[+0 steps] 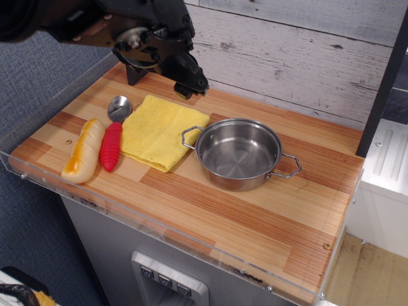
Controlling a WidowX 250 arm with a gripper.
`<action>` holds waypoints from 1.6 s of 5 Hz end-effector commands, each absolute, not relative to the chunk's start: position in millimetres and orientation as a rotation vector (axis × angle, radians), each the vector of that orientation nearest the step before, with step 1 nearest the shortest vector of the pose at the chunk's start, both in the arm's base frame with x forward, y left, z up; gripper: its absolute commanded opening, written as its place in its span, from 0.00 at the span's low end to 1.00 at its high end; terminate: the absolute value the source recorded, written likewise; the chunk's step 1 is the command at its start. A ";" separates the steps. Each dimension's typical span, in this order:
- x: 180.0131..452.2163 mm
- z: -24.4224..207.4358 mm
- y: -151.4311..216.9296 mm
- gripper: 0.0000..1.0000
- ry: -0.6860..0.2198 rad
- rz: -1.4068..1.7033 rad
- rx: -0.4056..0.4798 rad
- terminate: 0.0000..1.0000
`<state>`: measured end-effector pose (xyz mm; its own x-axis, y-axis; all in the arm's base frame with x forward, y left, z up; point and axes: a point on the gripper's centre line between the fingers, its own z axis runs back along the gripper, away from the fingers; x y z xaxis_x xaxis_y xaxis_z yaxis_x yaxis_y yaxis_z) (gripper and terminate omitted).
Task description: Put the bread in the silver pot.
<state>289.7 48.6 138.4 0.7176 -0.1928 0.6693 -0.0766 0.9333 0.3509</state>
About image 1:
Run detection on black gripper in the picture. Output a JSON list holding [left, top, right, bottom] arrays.
[[165, 52, 209, 100]]

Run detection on toy bread loaf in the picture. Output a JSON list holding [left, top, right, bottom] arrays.
[[61, 119, 106, 184]]

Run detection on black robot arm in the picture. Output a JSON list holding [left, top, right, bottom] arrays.
[[1, 1, 209, 99]]

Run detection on silver pot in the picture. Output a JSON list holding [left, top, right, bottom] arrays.
[[181, 118, 302, 191]]

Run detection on yellow folded cloth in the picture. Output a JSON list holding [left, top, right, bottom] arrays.
[[120, 94, 210, 173]]

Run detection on clear acrylic table guard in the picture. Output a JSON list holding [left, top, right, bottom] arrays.
[[1, 55, 363, 305]]

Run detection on grey cabinet with dispenser panel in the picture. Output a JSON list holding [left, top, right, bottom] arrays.
[[62, 197, 290, 305]]

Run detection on white side unit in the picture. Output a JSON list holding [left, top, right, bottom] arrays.
[[346, 119, 407, 258]]

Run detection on yellow black object bottom-left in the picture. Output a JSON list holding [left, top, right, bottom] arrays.
[[1, 266, 58, 306]]

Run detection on black left post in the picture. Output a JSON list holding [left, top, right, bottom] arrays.
[[126, 65, 148, 86]]

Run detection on black post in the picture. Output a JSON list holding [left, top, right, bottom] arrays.
[[355, 9, 407, 157], [126, 65, 148, 86]]

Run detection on red-handled metal spoon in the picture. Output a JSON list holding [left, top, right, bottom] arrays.
[[99, 96, 132, 172]]

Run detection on black right post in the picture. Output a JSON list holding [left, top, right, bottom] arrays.
[[355, 9, 407, 157]]

